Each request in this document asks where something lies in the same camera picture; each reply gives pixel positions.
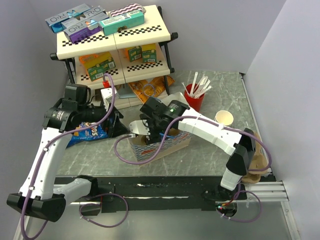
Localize green snack box left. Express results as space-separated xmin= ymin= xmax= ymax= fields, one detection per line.
xmin=86 ymin=58 xmax=116 ymax=82

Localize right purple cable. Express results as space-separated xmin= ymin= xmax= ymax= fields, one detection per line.
xmin=113 ymin=115 xmax=273 ymax=224

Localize blue chip bag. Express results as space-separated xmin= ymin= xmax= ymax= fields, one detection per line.
xmin=66 ymin=124 xmax=109 ymax=148

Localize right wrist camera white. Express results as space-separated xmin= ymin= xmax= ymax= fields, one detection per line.
xmin=129 ymin=119 xmax=151 ymax=136

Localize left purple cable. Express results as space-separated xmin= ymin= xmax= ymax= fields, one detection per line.
xmin=19 ymin=73 xmax=129 ymax=240

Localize teal box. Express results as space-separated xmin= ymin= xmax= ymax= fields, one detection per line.
xmin=99 ymin=10 xmax=145 ymax=36

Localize cream checkered shelf rack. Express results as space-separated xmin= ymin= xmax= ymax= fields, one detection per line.
xmin=50 ymin=5 xmax=178 ymax=99

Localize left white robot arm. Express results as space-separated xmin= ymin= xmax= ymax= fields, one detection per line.
xmin=6 ymin=84 xmax=117 ymax=222

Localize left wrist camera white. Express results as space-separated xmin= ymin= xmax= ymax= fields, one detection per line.
xmin=100 ymin=73 xmax=118 ymax=112

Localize red straw holder cup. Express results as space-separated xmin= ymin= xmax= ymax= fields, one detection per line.
xmin=184 ymin=83 xmax=205 ymax=112

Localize paper takeout bag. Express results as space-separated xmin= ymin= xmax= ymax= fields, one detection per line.
xmin=127 ymin=92 xmax=192 ymax=167

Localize blue R.O box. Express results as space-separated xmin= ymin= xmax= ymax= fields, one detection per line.
xmin=45 ymin=3 xmax=106 ymax=33

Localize wavy striped pouch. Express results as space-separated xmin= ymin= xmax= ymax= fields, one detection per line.
xmin=109 ymin=3 xmax=147 ymax=18

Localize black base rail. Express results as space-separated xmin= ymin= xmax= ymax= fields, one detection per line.
xmin=75 ymin=176 xmax=236 ymax=213

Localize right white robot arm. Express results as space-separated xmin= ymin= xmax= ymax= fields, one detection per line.
xmin=140 ymin=97 xmax=256 ymax=199

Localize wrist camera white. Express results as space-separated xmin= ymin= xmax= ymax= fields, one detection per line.
xmin=100 ymin=73 xmax=118 ymax=112
xmin=129 ymin=119 xmax=151 ymax=136

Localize purple R.O box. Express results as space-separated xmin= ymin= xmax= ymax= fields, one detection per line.
xmin=63 ymin=18 xmax=102 ymax=44

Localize orange snack bag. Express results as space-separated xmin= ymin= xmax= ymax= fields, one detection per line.
xmin=128 ymin=76 xmax=166 ymax=104

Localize green yellow snack box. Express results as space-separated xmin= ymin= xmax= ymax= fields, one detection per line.
xmin=141 ymin=43 xmax=157 ymax=63

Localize purple cable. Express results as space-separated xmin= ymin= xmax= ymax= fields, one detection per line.
xmin=19 ymin=73 xmax=129 ymax=240
xmin=113 ymin=115 xmax=273 ymax=224

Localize green snack box right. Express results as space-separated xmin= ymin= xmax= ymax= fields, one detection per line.
xmin=126 ymin=46 xmax=142 ymax=62

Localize white wrapped straws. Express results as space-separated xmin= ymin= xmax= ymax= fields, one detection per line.
xmin=182 ymin=71 xmax=212 ymax=99

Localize orange snack box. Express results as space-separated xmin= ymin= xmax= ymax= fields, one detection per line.
xmin=78 ymin=52 xmax=113 ymax=69

